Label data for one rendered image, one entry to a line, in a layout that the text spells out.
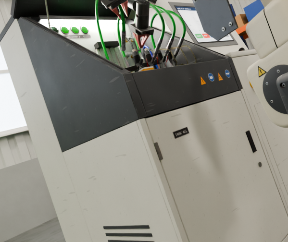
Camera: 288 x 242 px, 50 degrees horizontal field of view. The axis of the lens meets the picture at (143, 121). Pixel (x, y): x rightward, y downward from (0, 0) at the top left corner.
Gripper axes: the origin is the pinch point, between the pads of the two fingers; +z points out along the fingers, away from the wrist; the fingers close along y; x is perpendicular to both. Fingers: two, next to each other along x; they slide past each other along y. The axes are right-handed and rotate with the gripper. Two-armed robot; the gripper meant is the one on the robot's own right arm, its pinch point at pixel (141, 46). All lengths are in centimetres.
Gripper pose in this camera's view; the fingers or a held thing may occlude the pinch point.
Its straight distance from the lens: 145.5
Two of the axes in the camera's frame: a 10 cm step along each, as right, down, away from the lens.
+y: -5.4, -5.2, 6.6
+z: -0.5, 8.1, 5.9
